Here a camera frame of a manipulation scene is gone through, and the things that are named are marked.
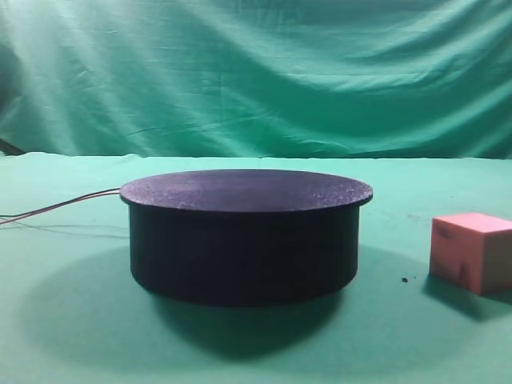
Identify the black round turntable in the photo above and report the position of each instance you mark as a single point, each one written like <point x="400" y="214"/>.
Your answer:
<point x="244" y="237"/>

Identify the green backdrop cloth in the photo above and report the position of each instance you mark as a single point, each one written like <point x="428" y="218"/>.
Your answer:
<point x="285" y="79"/>

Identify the green table cloth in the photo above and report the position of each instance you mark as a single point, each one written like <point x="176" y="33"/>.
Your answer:
<point x="71" y="312"/>

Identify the pink cube block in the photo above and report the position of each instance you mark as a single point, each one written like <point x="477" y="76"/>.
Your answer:
<point x="472" y="251"/>

